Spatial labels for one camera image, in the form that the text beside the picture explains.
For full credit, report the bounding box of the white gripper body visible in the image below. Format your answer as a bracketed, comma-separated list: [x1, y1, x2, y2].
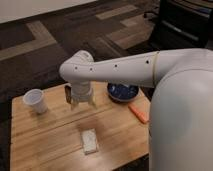
[71, 82, 93, 103]

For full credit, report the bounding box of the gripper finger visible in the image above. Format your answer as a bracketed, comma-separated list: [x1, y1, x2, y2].
[71, 101, 79, 110]
[88, 99, 96, 108]

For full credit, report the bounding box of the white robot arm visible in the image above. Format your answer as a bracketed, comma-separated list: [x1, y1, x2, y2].
[59, 48, 213, 171]

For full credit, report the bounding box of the dark blue ceramic bowl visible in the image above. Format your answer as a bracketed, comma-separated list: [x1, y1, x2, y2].
[107, 83, 139, 102]

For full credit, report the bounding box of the dark brown block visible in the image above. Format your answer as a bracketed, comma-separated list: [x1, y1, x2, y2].
[65, 85, 71, 104]

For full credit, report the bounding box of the white paper cup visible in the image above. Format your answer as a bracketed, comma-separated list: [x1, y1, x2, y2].
[23, 89, 48, 114]

